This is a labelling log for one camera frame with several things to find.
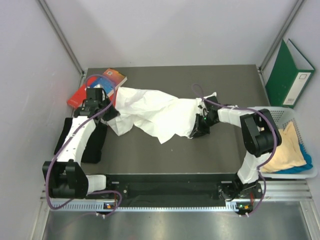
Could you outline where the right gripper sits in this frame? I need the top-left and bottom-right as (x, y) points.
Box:
(190, 113), (218, 139)

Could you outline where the white flower print t-shirt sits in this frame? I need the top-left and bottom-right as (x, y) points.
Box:
(107, 87), (205, 144)

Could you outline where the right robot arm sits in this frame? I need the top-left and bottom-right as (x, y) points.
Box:
(189, 95), (282, 201)

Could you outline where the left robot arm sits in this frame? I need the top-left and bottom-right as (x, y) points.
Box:
(42, 87), (120, 199)

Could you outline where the small blue orange book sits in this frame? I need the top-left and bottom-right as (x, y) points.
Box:
(85, 68), (128, 97)

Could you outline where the large red book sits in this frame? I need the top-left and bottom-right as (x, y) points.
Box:
(66, 79), (86, 109)

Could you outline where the folded black t-shirt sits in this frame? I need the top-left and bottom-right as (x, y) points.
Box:
(53, 116), (108, 164)

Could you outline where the white plastic basket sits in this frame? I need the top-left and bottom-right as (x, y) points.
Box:
(252, 106), (318, 180)

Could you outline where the peach orange t-shirt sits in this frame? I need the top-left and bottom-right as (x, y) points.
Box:
(260, 121), (307, 173)

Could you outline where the green lever arch binder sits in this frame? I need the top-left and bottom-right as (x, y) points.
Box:
(265, 39), (316, 109)

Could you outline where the teal blue t-shirt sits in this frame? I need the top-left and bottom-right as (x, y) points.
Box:
(276, 143), (313, 175)

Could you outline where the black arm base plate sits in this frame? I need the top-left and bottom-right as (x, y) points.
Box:
(106, 181), (261, 201)

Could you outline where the grey slotted cable duct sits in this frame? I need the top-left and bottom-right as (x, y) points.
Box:
(59, 200), (252, 213)

